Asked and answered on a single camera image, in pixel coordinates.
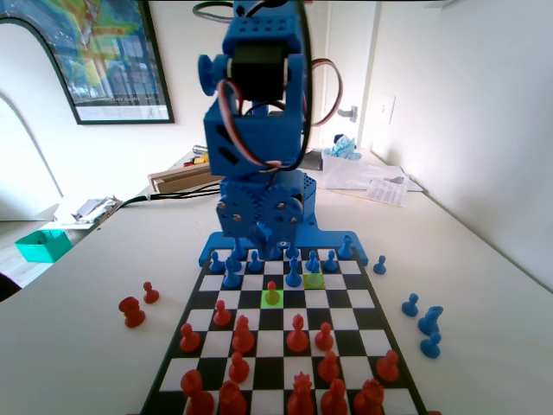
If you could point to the red pawn chess piece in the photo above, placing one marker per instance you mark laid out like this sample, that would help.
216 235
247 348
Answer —
271 296
328 372
221 317
189 343
150 296
324 341
388 371
238 372

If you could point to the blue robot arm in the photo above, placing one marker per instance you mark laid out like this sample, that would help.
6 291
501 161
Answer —
268 129

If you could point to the blue pawn chess piece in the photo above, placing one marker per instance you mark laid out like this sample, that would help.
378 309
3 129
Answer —
330 263
380 268
215 264
254 264
410 308
311 256
431 348

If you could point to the blue queen chess piece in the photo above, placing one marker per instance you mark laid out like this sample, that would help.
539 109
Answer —
293 253

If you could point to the blue chess king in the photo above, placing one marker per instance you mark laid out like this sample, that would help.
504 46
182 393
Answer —
237 253

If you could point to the group of blue chess pieces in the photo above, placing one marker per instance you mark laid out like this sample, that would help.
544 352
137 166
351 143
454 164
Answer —
330 240

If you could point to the blue chess rook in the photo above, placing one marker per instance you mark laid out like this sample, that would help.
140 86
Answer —
345 250

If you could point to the red knight chess piece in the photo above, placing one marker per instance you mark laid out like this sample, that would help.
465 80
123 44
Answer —
369 400
131 317
232 400

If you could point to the red chess queen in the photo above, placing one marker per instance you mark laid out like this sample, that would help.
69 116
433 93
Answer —
300 397

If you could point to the yellow toy block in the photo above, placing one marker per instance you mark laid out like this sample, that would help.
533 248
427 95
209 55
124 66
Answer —
199 160

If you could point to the wooden box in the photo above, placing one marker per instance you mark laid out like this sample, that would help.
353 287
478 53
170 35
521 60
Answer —
181 181

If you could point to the red toy block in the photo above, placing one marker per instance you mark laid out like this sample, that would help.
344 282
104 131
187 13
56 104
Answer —
188 164

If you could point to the small metal can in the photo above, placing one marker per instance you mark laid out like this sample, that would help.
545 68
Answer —
198 149

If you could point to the black and white chessboard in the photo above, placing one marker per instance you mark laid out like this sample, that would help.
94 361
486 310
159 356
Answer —
270 343

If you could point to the blue fuzzy toy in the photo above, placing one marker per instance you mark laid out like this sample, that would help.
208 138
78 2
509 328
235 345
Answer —
343 147

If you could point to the printed paper sheet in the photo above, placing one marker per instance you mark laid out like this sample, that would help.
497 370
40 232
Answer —
386 192

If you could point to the crumpled grey paper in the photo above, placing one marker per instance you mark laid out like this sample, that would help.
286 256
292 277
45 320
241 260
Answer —
93 209

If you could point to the white paper orange edge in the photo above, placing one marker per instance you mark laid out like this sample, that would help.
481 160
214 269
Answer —
415 185

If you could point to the white door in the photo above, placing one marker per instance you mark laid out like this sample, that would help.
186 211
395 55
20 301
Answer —
358 65

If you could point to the black framed map poster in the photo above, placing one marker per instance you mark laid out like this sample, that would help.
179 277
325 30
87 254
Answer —
112 56

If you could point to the teal plastic bin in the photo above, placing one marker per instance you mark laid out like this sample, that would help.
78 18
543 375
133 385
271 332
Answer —
39 253

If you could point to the white light switch plate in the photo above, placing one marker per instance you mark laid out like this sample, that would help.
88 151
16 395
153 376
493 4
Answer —
385 109

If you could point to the white curved frame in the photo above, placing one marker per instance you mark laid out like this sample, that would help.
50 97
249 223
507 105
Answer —
30 73

